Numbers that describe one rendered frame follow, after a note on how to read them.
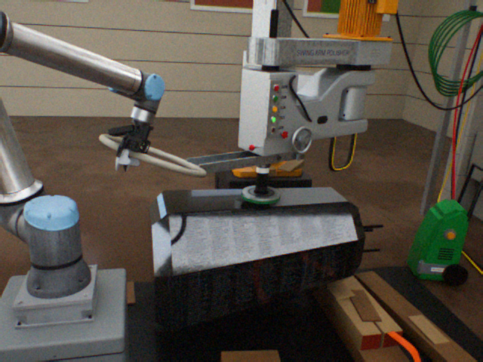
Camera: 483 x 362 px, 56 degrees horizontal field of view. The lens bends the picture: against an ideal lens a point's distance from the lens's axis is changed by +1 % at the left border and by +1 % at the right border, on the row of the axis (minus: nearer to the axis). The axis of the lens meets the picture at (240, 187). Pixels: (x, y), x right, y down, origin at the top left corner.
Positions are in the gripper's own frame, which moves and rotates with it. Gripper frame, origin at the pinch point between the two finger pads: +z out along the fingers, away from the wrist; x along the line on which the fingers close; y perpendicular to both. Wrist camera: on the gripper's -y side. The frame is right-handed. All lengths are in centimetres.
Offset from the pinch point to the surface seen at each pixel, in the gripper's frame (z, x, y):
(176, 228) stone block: 26, 52, 10
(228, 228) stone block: 19, 66, 31
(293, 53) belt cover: -75, 59, 33
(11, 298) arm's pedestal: 48, -37, 0
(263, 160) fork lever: -21, 71, 35
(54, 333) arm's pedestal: 46, -45, 25
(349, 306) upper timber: 43, 116, 102
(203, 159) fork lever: -11, 52, 11
